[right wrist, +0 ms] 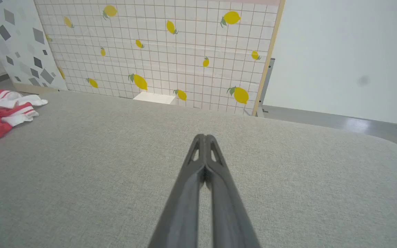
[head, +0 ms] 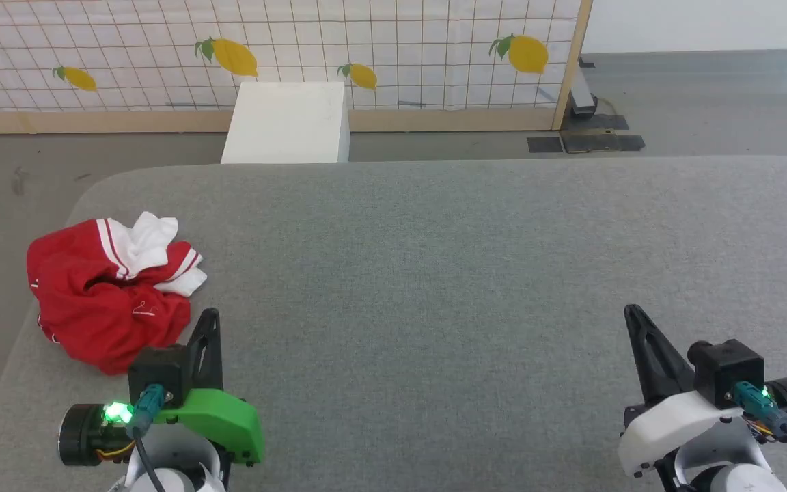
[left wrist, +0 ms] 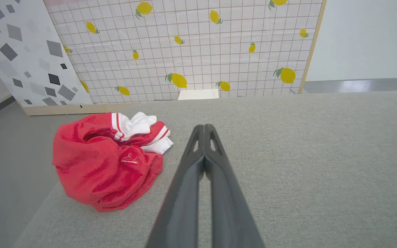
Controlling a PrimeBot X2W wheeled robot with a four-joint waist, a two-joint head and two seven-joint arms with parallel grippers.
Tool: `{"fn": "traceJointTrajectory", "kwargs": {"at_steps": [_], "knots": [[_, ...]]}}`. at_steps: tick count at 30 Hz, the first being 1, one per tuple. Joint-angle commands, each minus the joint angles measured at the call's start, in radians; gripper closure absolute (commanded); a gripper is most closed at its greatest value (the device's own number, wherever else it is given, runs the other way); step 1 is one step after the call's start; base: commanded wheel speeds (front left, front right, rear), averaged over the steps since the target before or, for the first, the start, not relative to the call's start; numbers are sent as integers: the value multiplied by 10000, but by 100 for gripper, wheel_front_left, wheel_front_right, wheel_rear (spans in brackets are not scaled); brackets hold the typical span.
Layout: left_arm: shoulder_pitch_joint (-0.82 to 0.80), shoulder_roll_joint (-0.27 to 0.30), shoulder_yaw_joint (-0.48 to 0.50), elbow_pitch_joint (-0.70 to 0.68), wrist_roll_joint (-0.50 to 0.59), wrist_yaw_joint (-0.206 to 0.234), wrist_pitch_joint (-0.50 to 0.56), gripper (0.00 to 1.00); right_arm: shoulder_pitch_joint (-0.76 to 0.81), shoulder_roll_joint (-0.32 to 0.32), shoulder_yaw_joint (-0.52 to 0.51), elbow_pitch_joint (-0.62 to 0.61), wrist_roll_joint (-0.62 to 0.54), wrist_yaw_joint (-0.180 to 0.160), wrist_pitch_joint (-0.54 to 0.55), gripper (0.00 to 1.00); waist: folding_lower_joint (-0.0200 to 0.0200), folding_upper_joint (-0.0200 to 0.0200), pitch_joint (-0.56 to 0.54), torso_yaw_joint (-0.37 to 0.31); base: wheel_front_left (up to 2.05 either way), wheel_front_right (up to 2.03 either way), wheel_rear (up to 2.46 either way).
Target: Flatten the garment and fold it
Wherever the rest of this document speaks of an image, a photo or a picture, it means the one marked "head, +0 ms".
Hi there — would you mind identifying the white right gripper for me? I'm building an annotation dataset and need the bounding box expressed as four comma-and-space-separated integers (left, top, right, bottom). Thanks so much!
618, 305, 743, 479

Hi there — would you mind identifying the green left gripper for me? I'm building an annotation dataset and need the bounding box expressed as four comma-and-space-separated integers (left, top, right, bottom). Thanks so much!
154, 308, 266, 467

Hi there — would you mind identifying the red basketball jersey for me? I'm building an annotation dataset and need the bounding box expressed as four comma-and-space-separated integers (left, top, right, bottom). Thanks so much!
26, 211, 208, 376

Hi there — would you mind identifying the large black floor plate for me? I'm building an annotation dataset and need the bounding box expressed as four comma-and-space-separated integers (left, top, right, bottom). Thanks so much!
560, 130, 646, 153

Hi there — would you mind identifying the grey fabric sofa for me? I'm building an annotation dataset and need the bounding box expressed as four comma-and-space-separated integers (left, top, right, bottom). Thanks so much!
0, 156, 787, 492

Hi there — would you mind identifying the white box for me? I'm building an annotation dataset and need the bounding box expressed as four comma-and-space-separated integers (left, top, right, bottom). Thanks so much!
221, 81, 350, 165

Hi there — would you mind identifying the grey metal stand foot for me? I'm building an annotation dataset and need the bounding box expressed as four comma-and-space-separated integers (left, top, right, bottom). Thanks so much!
568, 58, 630, 132

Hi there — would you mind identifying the lemon print partition screen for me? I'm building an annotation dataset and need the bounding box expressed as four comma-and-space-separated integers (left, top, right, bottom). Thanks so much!
0, 0, 594, 134

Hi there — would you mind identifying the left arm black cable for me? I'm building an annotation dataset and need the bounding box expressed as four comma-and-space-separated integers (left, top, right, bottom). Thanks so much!
126, 384, 167, 492

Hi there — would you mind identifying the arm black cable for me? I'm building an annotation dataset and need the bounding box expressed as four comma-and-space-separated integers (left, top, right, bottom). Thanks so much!
733, 381, 787, 486
126, 384, 167, 492

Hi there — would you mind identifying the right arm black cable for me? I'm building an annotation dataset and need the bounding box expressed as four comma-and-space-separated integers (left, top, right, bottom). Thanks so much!
733, 381, 787, 486

